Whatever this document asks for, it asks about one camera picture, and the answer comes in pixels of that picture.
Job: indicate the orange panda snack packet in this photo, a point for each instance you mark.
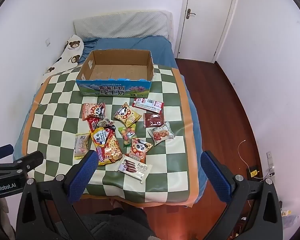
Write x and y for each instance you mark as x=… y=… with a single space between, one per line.
x=140 y=150

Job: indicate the white wafer stick packet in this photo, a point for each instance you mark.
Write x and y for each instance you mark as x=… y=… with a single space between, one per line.
x=135 y=167

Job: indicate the yellow red noodle packet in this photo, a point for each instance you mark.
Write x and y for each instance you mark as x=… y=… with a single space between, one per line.
x=108 y=147

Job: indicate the small grey snack packet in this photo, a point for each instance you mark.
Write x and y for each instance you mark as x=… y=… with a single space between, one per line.
x=105 y=123

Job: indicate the clear cookie packet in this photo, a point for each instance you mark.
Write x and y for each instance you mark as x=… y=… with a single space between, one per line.
x=161 y=133

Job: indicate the white quilted headboard cushion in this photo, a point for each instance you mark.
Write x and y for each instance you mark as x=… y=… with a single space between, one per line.
x=120 y=25

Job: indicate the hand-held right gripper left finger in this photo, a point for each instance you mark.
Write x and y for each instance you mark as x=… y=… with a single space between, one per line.
x=82 y=176

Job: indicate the colourful candy ball bag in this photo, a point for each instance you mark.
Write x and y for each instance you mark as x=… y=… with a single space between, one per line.
x=127 y=135

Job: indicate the white bear print pillow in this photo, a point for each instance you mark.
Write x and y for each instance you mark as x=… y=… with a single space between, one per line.
x=70 y=52

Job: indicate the green white checkered mat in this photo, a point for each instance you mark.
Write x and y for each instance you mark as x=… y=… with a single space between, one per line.
x=165 y=160

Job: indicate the brown chocolate packet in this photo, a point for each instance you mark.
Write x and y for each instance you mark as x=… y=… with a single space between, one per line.
x=153 y=120

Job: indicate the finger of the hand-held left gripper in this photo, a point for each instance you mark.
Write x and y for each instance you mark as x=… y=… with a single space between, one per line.
x=31 y=160
x=2 y=151

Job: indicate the pink panda snack packet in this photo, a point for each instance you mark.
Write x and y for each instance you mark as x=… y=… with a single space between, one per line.
x=93 y=110

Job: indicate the cardboard box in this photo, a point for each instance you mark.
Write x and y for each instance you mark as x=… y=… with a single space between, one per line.
x=115 y=90

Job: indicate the yellow tag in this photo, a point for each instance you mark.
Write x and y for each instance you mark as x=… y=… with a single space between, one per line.
x=253 y=172

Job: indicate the white door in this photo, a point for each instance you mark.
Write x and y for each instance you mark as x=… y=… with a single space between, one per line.
x=207 y=30

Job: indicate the white wall socket with plugs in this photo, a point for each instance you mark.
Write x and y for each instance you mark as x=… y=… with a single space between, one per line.
x=270 y=165

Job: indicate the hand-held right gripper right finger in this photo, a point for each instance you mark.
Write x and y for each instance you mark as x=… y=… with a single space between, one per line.
x=215 y=176

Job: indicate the red white sachet packet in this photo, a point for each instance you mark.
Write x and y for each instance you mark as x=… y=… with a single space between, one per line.
x=147 y=104

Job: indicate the pale bread packet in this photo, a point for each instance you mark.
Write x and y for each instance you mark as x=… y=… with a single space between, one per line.
x=81 y=146

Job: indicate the small red snack packet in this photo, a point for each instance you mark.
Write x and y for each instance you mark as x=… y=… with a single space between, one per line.
x=92 y=123

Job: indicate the yellow panda snack packet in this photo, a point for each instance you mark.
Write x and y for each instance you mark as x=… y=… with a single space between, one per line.
x=126 y=115

